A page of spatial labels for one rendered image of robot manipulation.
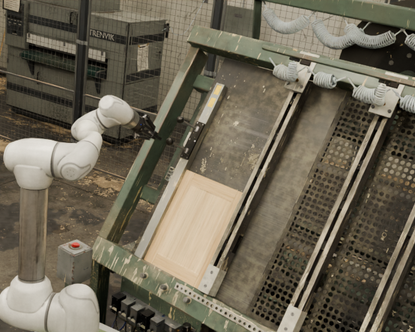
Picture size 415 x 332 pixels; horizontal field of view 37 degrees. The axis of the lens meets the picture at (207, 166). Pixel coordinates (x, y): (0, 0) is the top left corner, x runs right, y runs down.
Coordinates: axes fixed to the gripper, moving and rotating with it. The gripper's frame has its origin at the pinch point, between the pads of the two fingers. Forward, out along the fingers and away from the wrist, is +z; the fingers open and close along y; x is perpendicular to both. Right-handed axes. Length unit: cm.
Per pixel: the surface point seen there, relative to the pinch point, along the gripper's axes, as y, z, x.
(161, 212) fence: 32.4, 11.6, 15.1
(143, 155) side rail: 10.0, 10.5, -10.3
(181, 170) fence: 9.6, 11.5, 14.9
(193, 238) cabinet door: 37, 14, 37
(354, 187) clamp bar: -11, 8, 100
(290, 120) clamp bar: -30, 9, 59
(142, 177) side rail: 20.4, 15.3, -8.1
